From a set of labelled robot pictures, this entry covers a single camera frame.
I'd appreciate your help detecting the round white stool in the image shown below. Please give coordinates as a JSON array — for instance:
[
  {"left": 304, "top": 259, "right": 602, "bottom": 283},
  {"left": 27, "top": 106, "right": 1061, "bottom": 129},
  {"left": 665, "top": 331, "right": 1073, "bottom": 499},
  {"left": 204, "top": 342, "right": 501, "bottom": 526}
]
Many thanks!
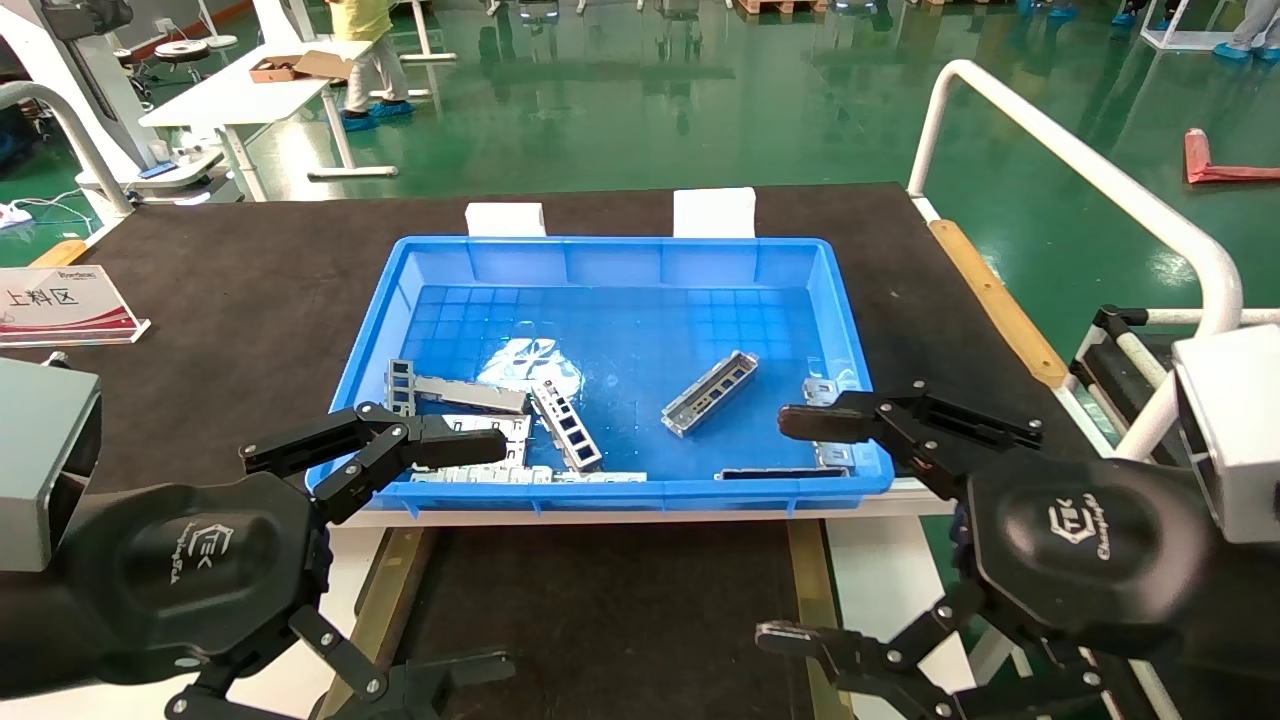
[{"left": 153, "top": 38, "right": 213, "bottom": 86}]

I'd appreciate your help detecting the clear plastic bag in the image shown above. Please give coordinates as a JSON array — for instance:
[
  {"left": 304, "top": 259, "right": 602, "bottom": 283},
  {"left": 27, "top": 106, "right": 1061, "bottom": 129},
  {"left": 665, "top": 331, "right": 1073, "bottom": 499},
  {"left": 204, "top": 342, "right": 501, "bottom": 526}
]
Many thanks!
[{"left": 478, "top": 338, "right": 583, "bottom": 393}]

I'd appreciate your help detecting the black container with brass edges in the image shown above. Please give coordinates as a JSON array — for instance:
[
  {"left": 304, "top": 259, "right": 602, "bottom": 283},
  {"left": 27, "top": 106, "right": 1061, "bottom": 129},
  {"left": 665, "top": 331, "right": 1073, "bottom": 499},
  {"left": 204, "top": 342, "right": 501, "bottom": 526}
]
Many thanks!
[{"left": 315, "top": 520, "right": 853, "bottom": 720}]

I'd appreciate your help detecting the red object on floor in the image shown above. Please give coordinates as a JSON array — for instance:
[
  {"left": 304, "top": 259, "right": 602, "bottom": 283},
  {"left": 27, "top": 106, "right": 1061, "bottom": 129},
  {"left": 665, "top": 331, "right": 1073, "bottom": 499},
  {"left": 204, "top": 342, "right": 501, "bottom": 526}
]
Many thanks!
[{"left": 1184, "top": 128, "right": 1280, "bottom": 185}]

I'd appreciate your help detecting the white tubular railing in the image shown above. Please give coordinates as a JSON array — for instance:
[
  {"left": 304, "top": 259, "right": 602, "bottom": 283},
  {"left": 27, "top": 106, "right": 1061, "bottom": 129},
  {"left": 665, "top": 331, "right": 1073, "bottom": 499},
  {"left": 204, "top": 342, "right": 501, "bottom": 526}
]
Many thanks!
[{"left": 905, "top": 58, "right": 1280, "bottom": 463}]

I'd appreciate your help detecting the flat notched metal plate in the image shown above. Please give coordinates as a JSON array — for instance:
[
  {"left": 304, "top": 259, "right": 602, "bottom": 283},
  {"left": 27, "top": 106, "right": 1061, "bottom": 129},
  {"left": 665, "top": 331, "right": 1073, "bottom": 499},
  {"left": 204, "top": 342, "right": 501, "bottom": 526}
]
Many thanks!
[{"left": 803, "top": 377, "right": 861, "bottom": 471}]

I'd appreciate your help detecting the blue plastic bin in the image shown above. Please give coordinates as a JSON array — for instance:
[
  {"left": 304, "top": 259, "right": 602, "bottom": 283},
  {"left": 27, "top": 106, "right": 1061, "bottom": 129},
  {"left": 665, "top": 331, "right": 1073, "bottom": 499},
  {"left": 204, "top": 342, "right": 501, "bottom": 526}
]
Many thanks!
[{"left": 305, "top": 236, "right": 894, "bottom": 516}]

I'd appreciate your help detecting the white foam block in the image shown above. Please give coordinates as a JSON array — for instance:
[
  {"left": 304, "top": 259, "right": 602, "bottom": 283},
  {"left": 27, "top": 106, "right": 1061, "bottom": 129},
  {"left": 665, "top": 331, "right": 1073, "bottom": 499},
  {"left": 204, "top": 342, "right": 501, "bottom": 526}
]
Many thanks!
[
  {"left": 673, "top": 187, "right": 757, "bottom": 239},
  {"left": 466, "top": 202, "right": 548, "bottom": 238}
]

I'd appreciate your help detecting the white background table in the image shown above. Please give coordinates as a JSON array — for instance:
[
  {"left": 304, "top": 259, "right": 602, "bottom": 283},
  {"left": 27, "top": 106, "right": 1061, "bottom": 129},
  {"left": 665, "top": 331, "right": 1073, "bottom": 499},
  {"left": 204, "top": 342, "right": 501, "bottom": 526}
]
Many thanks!
[{"left": 138, "top": 38, "right": 399, "bottom": 201}]

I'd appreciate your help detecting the open cardboard box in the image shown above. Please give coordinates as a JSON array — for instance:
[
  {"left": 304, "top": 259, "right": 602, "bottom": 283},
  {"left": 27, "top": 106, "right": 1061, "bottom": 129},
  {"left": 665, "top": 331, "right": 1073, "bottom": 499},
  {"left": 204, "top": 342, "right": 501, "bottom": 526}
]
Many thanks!
[{"left": 249, "top": 50, "right": 356, "bottom": 84}]

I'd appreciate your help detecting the black table mat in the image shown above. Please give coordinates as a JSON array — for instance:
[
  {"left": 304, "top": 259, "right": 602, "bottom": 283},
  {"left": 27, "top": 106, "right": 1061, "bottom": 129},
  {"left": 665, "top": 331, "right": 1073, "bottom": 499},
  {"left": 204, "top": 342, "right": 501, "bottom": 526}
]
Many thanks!
[{"left": 0, "top": 182, "right": 1101, "bottom": 506}]

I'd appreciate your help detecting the long perforated metal bracket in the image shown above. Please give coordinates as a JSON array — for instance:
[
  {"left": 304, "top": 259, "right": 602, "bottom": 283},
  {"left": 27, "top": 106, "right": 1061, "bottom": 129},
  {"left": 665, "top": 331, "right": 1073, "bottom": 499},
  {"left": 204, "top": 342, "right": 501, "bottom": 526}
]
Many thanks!
[{"left": 661, "top": 350, "right": 759, "bottom": 438}]

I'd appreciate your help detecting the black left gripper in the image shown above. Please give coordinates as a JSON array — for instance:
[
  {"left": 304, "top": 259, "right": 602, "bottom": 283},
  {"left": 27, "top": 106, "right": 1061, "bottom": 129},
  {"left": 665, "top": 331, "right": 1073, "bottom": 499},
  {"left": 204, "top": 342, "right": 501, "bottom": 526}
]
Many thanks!
[{"left": 60, "top": 402, "right": 516, "bottom": 720}]

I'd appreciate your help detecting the long thin metal strip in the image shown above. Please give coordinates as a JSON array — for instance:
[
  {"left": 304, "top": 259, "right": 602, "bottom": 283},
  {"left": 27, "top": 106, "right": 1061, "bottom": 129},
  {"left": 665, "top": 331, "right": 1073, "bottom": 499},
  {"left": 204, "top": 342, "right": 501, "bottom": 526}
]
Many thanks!
[{"left": 410, "top": 464, "right": 648, "bottom": 485}]

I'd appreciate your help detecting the person in light trousers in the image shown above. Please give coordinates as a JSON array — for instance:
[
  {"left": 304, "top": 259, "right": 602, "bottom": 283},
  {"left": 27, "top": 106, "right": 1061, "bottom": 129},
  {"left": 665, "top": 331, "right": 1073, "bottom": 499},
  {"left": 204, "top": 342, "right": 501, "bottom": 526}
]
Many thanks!
[{"left": 1212, "top": 0, "right": 1280, "bottom": 61}]

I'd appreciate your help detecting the short perforated metal bracket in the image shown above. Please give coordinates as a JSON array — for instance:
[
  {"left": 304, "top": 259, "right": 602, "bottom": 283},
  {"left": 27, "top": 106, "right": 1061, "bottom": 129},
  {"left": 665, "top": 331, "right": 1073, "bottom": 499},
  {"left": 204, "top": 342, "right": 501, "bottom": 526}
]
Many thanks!
[{"left": 530, "top": 380, "right": 604, "bottom": 473}]

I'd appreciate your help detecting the acrylic sign with red print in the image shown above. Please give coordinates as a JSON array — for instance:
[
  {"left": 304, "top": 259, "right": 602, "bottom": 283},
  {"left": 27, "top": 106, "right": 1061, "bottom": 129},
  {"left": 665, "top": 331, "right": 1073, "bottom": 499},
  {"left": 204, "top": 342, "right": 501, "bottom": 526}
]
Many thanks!
[{"left": 0, "top": 265, "right": 151, "bottom": 348}]

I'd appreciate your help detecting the black roller frame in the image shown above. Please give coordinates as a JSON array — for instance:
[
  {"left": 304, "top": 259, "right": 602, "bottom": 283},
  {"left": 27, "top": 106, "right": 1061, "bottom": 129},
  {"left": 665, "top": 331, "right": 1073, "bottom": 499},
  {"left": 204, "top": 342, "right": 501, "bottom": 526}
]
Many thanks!
[{"left": 1068, "top": 305, "right": 1181, "bottom": 456}]

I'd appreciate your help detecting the flat slotted metal plate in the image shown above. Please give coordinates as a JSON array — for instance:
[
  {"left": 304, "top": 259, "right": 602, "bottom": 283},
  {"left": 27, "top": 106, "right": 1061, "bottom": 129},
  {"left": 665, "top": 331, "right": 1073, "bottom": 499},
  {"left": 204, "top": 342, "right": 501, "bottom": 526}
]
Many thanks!
[{"left": 440, "top": 413, "right": 533, "bottom": 471}]

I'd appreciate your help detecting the wooden edge strip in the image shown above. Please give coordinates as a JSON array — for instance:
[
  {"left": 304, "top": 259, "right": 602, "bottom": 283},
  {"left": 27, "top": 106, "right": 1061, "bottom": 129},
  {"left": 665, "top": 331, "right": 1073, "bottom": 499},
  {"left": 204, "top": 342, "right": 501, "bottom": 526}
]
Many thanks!
[{"left": 928, "top": 218, "right": 1069, "bottom": 389}]

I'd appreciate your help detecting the white machine stand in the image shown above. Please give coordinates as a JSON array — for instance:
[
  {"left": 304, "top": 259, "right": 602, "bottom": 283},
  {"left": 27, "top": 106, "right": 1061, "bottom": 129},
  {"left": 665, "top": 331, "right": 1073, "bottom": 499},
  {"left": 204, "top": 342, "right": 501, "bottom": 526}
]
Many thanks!
[{"left": 0, "top": 0, "right": 226, "bottom": 206}]

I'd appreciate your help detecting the grey tubular railing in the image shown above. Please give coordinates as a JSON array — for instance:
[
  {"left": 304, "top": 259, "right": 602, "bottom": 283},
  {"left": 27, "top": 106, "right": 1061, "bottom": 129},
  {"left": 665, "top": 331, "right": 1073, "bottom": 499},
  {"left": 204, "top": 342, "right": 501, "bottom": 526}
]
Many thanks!
[{"left": 0, "top": 80, "right": 136, "bottom": 221}]

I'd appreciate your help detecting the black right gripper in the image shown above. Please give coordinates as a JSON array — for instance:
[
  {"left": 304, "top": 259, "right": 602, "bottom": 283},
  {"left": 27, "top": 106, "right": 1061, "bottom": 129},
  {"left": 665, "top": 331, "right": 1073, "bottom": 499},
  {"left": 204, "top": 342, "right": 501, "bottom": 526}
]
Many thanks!
[{"left": 755, "top": 380, "right": 1216, "bottom": 720}]

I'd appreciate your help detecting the person in yellow top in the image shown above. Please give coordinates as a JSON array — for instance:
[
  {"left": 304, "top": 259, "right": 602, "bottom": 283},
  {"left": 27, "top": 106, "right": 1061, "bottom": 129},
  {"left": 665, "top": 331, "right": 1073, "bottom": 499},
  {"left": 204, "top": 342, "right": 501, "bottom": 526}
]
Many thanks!
[{"left": 325, "top": 0, "right": 416, "bottom": 133}]

